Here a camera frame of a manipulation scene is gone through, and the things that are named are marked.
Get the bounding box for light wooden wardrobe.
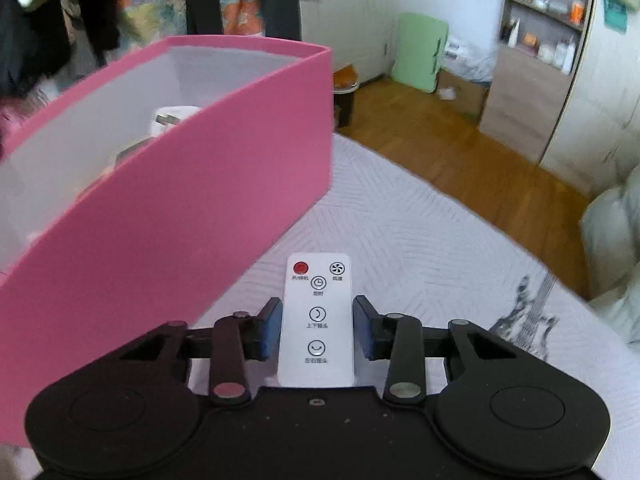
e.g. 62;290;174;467
537;0;640;197

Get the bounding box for pink cardboard box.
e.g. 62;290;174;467
0;34;335;449

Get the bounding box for brown cardboard box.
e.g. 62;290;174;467
435;67;491;119

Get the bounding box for green folding stool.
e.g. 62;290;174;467
390;12;450;94

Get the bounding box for bin with orange bag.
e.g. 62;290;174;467
332;63;361;129

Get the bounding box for black jacket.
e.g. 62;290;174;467
0;0;126;98

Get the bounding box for grey puffer jacket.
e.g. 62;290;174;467
579;164;640;347

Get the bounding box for white door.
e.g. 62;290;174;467
294;0;397;87

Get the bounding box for thin white remote control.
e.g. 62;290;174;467
277;252;356;389

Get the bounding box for wooden shelf cabinet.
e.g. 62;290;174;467
477;0;599;164

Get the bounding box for floral quilt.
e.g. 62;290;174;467
62;0;267;56

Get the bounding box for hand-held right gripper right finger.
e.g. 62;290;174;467
352;295;536;405

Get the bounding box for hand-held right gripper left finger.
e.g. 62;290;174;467
107;297;282;407

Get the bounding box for white bottle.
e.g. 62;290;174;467
554;39;576;74

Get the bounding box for white and blue plastic packages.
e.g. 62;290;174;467
442;34;496;84

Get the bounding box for white cube charger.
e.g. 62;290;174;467
147;104;204;142

